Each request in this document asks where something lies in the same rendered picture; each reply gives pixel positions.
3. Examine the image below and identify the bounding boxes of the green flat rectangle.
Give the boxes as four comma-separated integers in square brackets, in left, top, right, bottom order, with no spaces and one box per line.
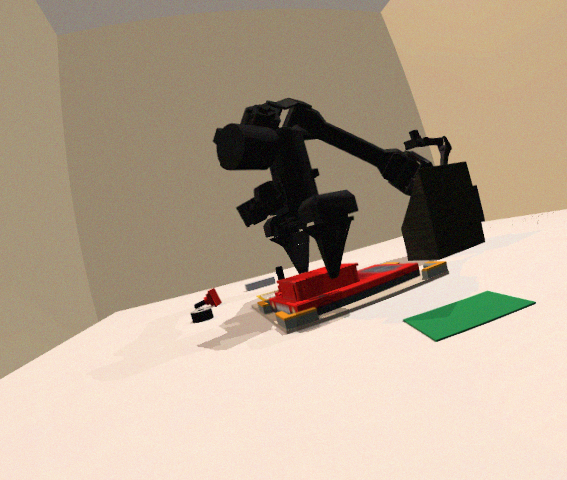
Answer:
[403,290,536,342]

